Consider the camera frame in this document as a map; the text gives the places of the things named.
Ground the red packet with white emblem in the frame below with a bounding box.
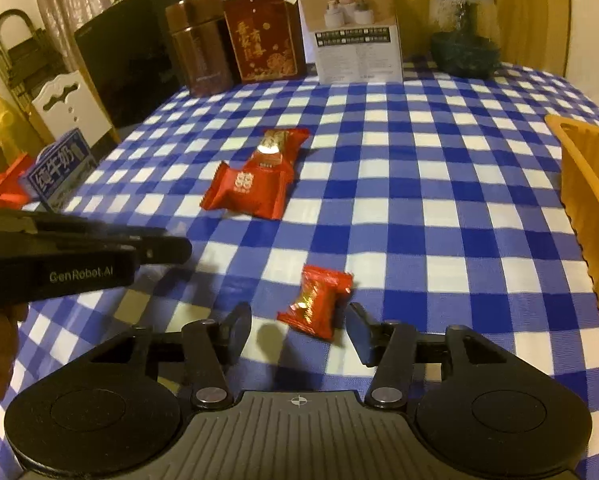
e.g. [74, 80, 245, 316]
[200, 160, 295, 221]

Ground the white product box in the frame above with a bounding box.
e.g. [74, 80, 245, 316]
[296, 0, 405, 85]

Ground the golden plastic tray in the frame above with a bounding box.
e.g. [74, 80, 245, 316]
[544, 113, 599, 450]

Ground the person's left hand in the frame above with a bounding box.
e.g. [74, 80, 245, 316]
[0, 302, 30, 403]

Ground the black cabinet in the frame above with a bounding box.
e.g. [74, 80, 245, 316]
[74, 0, 203, 129]

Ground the red packet with gold label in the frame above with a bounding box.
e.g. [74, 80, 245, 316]
[250, 127, 311, 173]

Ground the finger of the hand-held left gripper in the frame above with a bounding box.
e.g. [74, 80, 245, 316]
[114, 236, 193, 267]
[23, 211, 169, 244]

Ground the red bag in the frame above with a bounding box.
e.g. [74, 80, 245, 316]
[0, 154, 36, 211]

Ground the dark folding chair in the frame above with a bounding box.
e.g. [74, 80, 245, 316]
[0, 9, 69, 113]

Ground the blue white checked tablecloth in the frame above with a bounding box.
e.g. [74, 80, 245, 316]
[0, 55, 599, 480]

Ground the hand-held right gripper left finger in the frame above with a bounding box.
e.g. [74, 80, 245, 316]
[86, 301, 253, 409]

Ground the red-brown box with gold print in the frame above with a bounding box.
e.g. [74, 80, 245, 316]
[222, 0, 308, 85]

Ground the blue milk carton box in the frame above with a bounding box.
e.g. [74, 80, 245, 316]
[18, 128, 98, 212]

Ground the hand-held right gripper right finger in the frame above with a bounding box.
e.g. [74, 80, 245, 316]
[347, 302, 517, 409]

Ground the white carved wooden board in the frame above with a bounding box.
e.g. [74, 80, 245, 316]
[31, 70, 121, 147]

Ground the glass jar with dark base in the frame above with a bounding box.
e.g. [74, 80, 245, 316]
[428, 0, 502, 80]

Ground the small red gold-print candy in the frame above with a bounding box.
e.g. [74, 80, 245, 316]
[276, 263, 355, 342]

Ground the brown metal canister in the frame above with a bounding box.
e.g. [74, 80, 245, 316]
[165, 0, 236, 99]

